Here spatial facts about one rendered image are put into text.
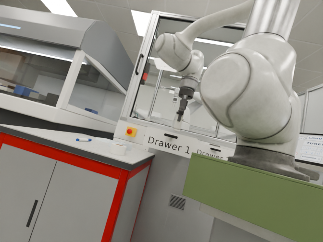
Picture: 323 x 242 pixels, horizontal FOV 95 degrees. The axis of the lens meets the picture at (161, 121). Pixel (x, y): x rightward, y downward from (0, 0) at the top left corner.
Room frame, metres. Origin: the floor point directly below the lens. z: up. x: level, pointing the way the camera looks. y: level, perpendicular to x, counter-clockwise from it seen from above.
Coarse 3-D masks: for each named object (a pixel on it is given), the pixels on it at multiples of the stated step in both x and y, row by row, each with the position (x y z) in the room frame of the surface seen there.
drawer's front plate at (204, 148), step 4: (200, 144) 1.11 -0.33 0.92; (204, 144) 1.10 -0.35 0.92; (196, 148) 1.11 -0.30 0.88; (200, 148) 1.10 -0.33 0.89; (204, 148) 1.10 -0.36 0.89; (208, 148) 1.10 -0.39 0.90; (216, 148) 1.09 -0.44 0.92; (220, 148) 1.09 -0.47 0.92; (196, 152) 1.11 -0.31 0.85; (200, 152) 1.10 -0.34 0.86; (208, 152) 1.10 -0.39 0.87; (212, 152) 1.09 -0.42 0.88; (216, 152) 1.09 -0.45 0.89; (220, 152) 1.08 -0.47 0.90; (224, 152) 1.08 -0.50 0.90; (228, 152) 1.08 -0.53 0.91; (232, 152) 1.07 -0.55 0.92; (220, 156) 1.08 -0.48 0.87; (224, 156) 1.08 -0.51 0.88; (228, 156) 1.08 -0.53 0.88; (232, 156) 1.07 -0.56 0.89
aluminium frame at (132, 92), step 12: (156, 12) 1.21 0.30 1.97; (156, 24) 1.21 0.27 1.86; (240, 24) 1.11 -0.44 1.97; (144, 36) 1.22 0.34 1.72; (144, 48) 1.21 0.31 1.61; (144, 60) 1.21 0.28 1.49; (132, 84) 1.22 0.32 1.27; (132, 96) 1.21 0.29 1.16; (132, 108) 1.22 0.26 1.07; (132, 120) 1.21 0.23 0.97; (144, 120) 1.20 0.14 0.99; (180, 132) 1.15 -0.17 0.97; (192, 132) 1.15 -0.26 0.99; (216, 144) 1.11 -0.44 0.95; (228, 144) 1.10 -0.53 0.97
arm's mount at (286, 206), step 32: (192, 160) 0.36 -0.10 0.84; (224, 160) 0.33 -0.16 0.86; (192, 192) 0.35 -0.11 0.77; (224, 192) 0.32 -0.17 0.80; (256, 192) 0.30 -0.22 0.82; (288, 192) 0.28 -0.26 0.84; (320, 192) 0.26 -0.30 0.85; (256, 224) 0.30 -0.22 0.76; (288, 224) 0.28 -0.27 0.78; (320, 224) 0.26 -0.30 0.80
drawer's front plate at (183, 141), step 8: (152, 128) 0.83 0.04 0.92; (144, 136) 0.84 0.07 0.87; (152, 136) 0.83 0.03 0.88; (160, 136) 0.83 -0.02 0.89; (184, 136) 0.81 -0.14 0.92; (144, 144) 0.84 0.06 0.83; (152, 144) 0.83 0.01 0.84; (160, 144) 0.83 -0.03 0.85; (176, 144) 0.81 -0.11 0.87; (184, 144) 0.81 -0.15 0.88; (192, 144) 0.80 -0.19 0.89; (176, 152) 0.81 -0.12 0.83; (184, 152) 0.81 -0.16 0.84
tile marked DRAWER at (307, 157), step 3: (300, 156) 0.96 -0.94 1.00; (303, 156) 0.95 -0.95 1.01; (306, 156) 0.94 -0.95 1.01; (309, 156) 0.93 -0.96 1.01; (312, 156) 0.92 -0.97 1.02; (315, 156) 0.91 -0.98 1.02; (318, 156) 0.90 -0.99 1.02; (306, 159) 0.92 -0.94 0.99; (309, 159) 0.91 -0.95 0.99; (312, 159) 0.90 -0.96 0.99; (315, 159) 0.89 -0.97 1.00; (318, 159) 0.88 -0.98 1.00; (321, 159) 0.88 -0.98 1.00
